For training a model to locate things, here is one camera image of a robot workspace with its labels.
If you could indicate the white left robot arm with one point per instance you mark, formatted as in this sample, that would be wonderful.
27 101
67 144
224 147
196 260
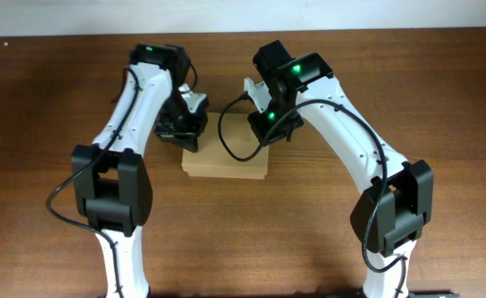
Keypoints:
112 187

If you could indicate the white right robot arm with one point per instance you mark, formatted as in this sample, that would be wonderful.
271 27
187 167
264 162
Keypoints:
395 195

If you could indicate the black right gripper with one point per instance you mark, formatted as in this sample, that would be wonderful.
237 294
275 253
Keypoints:
265 134

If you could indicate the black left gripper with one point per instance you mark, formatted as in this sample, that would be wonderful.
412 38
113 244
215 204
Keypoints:
187 135

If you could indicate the brown cardboard box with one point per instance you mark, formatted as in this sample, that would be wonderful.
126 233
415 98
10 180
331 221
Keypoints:
212 158

